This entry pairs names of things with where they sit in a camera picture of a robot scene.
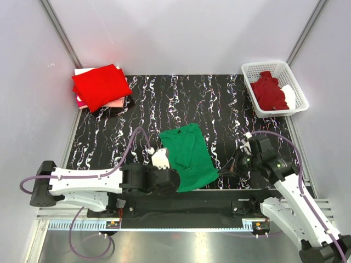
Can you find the folded white t shirt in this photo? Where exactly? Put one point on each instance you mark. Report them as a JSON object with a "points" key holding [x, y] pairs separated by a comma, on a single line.
{"points": [[109, 70]]}

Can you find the folded pink t shirt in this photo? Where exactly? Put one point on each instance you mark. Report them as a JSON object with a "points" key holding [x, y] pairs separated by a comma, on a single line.
{"points": [[119, 103]]}

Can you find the aluminium frame rail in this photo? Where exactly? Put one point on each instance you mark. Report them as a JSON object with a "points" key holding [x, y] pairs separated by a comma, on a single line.
{"points": [[152, 222]]}

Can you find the folded magenta t shirt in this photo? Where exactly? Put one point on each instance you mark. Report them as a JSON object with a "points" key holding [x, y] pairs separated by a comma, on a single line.
{"points": [[81, 104]]}

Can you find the dark red t shirt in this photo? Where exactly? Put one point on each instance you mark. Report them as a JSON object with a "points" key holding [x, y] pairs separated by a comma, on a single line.
{"points": [[269, 95]]}

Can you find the left aluminium corner post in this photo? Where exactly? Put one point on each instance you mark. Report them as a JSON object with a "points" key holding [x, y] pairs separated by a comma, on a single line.
{"points": [[59, 30]]}

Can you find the aluminium corner post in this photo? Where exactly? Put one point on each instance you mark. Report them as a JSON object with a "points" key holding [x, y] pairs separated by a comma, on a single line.
{"points": [[59, 30], [318, 9]]}

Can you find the white plastic basket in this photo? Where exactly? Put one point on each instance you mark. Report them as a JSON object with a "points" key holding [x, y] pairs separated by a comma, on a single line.
{"points": [[280, 70]]}

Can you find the folded red t shirt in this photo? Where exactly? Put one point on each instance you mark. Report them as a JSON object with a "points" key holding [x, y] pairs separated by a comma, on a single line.
{"points": [[97, 91]]}

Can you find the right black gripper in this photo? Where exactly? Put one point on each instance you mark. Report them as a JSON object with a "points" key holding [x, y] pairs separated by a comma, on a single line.
{"points": [[232, 164]]}

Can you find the right aluminium corner post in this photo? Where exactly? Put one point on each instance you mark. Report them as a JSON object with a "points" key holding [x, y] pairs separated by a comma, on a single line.
{"points": [[318, 9]]}

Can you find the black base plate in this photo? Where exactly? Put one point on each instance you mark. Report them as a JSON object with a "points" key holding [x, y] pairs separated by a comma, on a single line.
{"points": [[232, 203]]}

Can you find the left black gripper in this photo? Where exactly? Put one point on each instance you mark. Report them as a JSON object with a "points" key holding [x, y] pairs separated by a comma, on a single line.
{"points": [[167, 192]]}

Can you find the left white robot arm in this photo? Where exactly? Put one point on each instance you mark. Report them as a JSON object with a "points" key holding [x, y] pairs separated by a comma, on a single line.
{"points": [[92, 188]]}

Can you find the white cloth in basket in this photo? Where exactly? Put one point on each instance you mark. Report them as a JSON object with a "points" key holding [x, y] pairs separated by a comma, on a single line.
{"points": [[290, 97]]}

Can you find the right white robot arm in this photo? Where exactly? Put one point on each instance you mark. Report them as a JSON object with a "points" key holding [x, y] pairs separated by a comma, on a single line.
{"points": [[304, 223]]}

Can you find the green t shirt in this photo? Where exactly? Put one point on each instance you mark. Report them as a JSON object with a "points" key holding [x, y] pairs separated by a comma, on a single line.
{"points": [[189, 156]]}

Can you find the black marble pattern mat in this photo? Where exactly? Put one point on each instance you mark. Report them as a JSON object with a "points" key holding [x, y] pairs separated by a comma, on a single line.
{"points": [[218, 104]]}

